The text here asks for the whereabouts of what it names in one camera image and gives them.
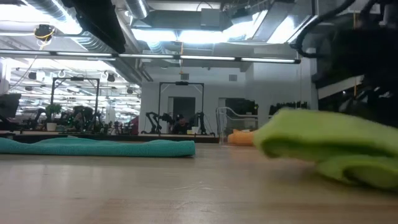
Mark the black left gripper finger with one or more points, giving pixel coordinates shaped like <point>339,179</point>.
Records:
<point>99,21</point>

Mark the green microfiber towel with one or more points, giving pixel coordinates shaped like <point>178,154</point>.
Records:
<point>311,133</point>

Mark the blue microfiber towel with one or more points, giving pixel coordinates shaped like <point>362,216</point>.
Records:
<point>93,148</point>

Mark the orange microfiber towel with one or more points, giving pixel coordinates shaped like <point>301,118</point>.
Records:
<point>242,138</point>

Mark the black background robot arm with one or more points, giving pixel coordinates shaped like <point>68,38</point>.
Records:
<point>199,121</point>
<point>154,121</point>

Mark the black round ceiling device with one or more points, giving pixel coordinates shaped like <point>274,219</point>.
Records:
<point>44,32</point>

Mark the potted green plant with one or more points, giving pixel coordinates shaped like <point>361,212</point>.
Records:
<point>53,110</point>

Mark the long light bar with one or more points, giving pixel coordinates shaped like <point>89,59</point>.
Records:
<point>202,58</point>

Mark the black monitor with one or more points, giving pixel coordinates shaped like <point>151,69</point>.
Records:
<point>9,105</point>

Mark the person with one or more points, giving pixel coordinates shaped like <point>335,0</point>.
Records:
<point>180,124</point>

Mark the white cup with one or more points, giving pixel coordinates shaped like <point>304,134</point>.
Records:
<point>195,129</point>

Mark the clear plastic bin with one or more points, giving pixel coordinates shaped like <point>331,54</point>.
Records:
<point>230,119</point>

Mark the silver ceiling duct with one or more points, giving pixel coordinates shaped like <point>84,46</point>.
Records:
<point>138,7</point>

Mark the black gantry frame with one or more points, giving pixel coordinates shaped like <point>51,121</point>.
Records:
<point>182,83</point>
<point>74,79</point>

